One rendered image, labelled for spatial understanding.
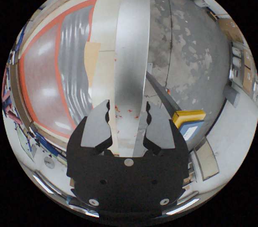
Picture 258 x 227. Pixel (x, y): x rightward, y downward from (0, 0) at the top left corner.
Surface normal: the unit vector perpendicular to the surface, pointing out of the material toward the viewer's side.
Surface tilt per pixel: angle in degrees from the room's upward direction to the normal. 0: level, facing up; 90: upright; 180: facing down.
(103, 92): 0
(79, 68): 37
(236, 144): 90
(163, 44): 0
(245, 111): 90
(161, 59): 0
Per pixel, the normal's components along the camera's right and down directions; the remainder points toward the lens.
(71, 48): 0.56, 0.45
